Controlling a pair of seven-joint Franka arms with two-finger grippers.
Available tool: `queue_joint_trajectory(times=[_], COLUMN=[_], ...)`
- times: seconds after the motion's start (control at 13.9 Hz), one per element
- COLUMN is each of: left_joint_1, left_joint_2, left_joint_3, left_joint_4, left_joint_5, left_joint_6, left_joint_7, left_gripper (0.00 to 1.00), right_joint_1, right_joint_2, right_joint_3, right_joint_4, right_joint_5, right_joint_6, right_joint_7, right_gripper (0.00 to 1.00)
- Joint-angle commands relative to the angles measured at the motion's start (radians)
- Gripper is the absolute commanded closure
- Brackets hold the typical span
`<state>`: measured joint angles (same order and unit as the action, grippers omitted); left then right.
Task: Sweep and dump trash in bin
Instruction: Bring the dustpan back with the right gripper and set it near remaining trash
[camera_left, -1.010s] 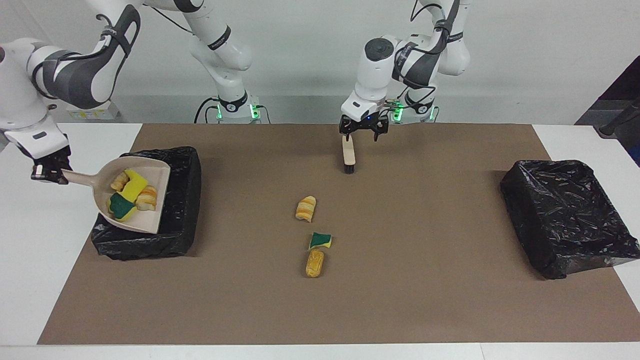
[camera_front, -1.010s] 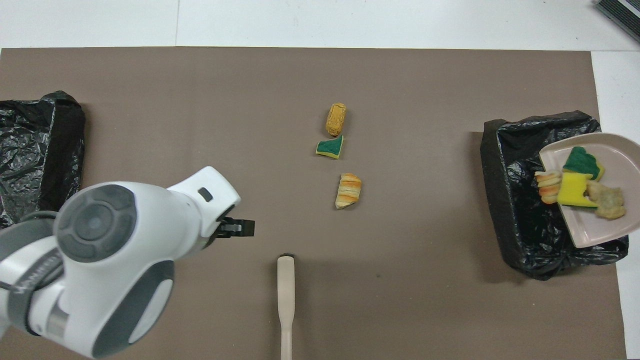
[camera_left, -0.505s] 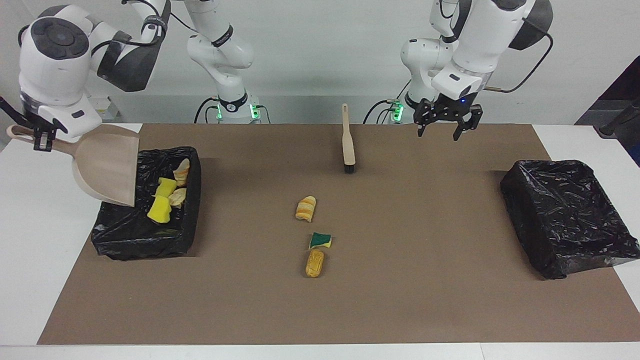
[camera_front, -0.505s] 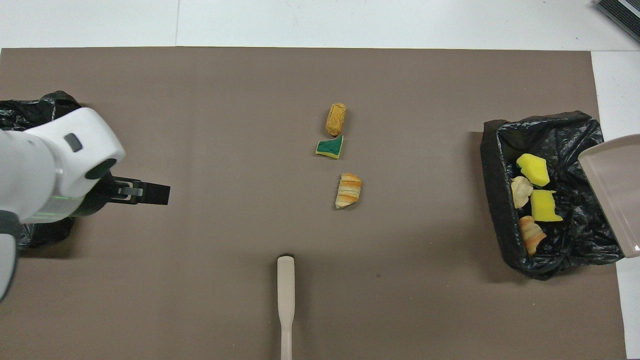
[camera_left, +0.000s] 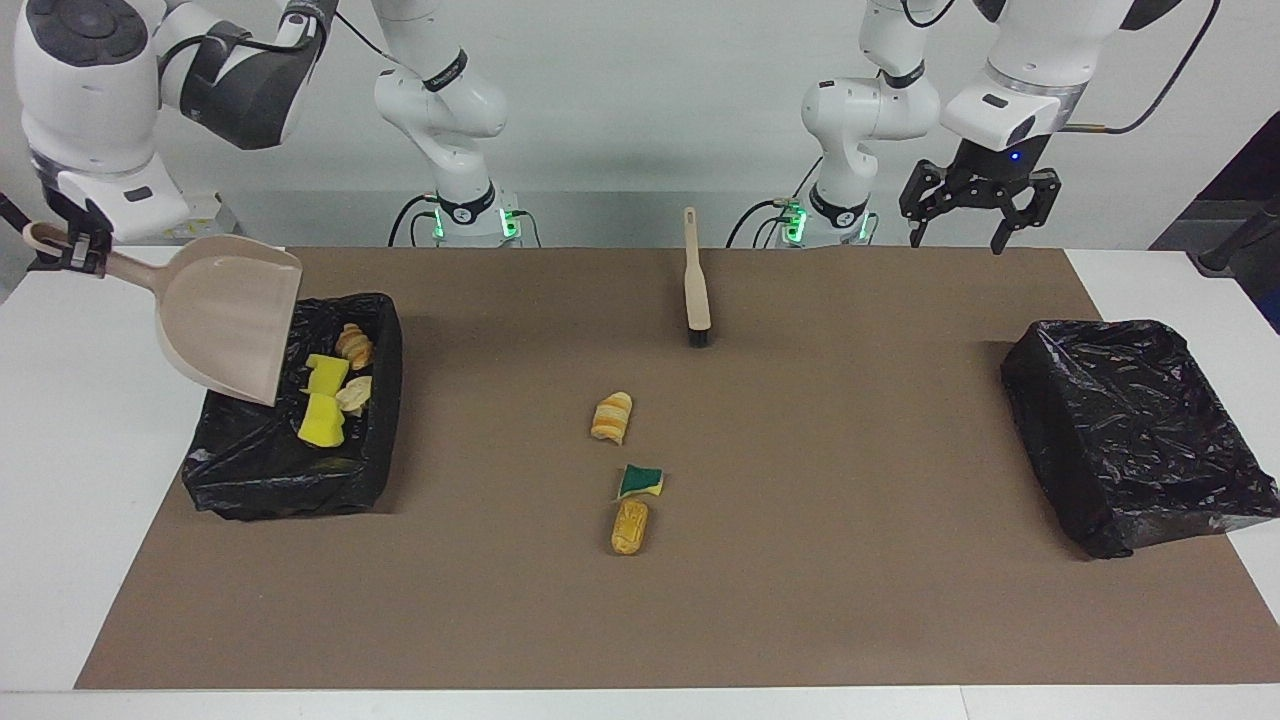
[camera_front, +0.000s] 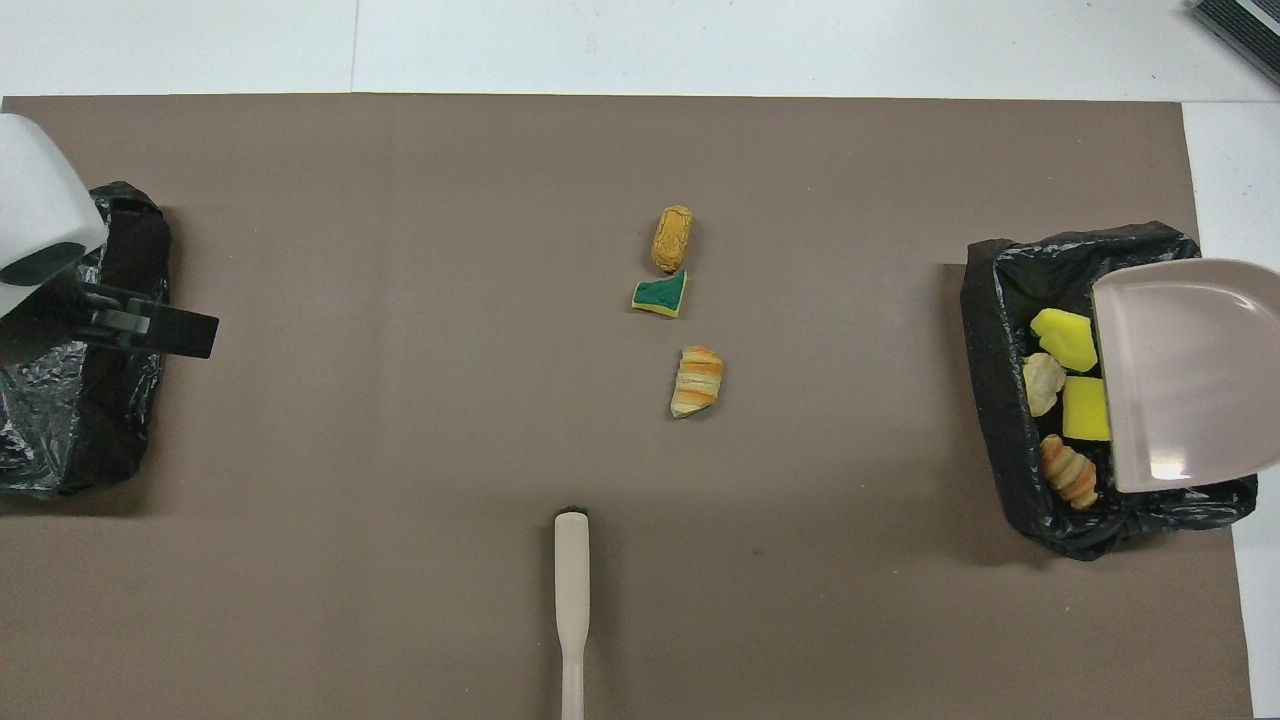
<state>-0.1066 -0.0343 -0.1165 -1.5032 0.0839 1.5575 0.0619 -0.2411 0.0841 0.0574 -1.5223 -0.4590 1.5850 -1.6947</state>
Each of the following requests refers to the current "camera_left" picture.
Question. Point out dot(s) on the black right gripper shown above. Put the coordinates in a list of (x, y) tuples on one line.
[(80, 222)]

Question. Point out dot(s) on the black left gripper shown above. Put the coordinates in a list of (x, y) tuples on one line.
[(995, 175)]

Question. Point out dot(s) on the beige plastic dustpan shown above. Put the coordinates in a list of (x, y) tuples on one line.
[(225, 320)]

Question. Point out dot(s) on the green and yellow sponge piece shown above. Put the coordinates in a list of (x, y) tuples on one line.
[(641, 481), (327, 375)]

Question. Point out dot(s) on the striped toy croissant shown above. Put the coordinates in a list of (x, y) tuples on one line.
[(611, 418), (354, 346)]

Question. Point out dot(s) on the beige hand brush black bristles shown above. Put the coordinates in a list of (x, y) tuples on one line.
[(697, 290)]

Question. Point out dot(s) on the pale cream bread piece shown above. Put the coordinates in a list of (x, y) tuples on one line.
[(355, 394)]

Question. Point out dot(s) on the brown bread roll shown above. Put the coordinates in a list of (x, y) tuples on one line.
[(629, 527)]

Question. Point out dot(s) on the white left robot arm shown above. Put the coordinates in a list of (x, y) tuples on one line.
[(870, 110)]

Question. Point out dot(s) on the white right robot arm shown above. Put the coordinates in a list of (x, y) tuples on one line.
[(90, 100)]

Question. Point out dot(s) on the bin lined with black bag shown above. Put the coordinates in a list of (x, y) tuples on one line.
[(1130, 440), (250, 470)]

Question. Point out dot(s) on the black stand leg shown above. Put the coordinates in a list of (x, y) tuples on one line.
[(15, 225), (1240, 235)]

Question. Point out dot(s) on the white power strip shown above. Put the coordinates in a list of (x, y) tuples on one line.
[(200, 225)]

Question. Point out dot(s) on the brown table mat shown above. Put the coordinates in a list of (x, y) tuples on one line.
[(800, 600)]

